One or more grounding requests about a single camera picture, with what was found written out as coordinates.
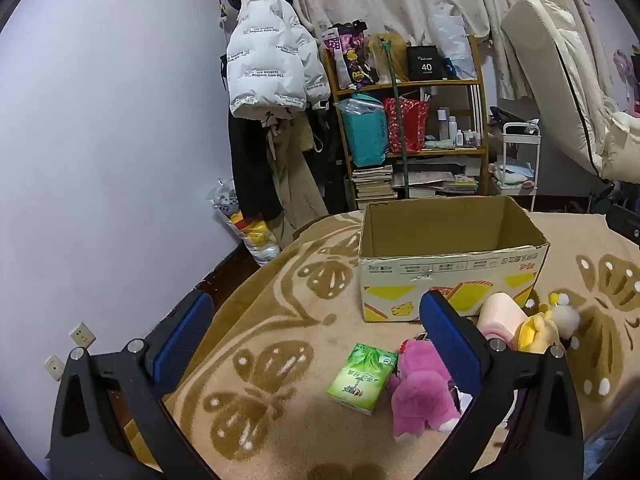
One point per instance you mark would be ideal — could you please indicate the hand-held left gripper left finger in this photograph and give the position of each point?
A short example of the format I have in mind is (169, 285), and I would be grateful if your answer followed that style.
(182, 340)

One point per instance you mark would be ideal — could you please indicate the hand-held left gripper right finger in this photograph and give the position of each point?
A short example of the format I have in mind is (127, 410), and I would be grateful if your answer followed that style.
(450, 345)

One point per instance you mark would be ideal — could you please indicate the pale pink soft pack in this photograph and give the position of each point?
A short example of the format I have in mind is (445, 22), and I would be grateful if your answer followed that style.
(500, 312)

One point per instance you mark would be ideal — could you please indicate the pink plush toy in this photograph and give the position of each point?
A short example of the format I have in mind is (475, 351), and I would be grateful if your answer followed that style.
(420, 400)

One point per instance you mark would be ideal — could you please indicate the cardboard box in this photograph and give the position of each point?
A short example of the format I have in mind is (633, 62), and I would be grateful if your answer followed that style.
(425, 270)

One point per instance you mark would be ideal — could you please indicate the yellow bear plush toy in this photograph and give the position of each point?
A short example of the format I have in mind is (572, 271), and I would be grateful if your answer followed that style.
(537, 332)

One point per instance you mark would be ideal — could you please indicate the green tissue packet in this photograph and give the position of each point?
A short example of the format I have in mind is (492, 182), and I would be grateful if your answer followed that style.
(362, 377)

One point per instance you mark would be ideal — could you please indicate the beige butterfly printed blanket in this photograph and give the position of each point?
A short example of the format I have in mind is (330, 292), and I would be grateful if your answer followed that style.
(300, 340)

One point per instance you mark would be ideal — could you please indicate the plastic bag of toys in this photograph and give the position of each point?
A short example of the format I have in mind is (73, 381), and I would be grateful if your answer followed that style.
(255, 240)

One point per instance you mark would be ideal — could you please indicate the black coat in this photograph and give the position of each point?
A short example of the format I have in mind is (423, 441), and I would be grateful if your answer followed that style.
(250, 175)

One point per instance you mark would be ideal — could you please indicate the stack of books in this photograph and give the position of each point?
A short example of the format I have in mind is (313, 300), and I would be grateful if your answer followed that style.
(372, 182)

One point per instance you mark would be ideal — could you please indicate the blue white folded cloth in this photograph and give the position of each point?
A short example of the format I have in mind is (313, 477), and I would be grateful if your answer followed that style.
(512, 171)

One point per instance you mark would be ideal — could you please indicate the beige trousers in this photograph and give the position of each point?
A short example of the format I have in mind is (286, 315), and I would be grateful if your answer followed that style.
(295, 185)

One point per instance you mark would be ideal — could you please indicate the pale green cloth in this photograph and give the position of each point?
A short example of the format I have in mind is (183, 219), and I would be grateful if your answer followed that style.
(440, 144)

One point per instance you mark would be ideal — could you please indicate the group of cosmetic bottles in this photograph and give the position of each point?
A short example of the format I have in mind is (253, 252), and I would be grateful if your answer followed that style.
(452, 130)

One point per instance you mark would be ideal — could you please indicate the white trolley cart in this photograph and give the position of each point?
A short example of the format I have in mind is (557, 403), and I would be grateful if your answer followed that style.
(506, 132)

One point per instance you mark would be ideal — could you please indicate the dark hanging clothes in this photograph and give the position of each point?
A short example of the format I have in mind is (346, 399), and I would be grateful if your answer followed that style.
(330, 160)

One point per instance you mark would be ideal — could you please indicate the red patterned bag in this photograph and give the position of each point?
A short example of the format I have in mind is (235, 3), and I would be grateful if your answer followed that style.
(412, 125)

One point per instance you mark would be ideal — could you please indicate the green pole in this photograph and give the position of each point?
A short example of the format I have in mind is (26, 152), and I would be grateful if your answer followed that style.
(397, 125)

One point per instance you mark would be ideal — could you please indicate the teal bag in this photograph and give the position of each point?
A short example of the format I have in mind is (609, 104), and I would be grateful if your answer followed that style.
(365, 135)

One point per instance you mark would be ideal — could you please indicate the black flat object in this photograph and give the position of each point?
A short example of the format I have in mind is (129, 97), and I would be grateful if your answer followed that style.
(502, 116)

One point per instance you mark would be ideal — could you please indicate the clear plastic bag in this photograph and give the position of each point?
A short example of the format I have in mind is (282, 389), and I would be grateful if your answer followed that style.
(357, 106)

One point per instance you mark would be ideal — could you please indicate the wooden shelf unit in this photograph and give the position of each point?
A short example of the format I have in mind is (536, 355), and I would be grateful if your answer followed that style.
(380, 88)

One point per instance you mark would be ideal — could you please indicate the black box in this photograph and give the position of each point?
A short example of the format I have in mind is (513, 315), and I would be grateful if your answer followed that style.
(425, 62)

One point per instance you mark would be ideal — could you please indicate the brown furry item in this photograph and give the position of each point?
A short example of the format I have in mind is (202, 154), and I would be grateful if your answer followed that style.
(400, 55)

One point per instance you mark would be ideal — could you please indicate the white puffer jacket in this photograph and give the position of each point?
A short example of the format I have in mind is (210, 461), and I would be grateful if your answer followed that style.
(265, 55)

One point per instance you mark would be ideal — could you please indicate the black pink printed bag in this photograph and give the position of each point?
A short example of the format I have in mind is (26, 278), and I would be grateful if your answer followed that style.
(355, 60)

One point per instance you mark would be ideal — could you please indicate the white mattress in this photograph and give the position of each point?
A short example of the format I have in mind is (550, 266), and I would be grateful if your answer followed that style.
(550, 60)

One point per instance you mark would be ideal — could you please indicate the white plastic bag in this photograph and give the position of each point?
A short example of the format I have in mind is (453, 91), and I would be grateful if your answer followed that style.
(455, 40)

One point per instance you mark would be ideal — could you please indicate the white wall socket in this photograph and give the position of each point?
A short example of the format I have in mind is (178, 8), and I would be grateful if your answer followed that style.
(53, 367)
(81, 335)

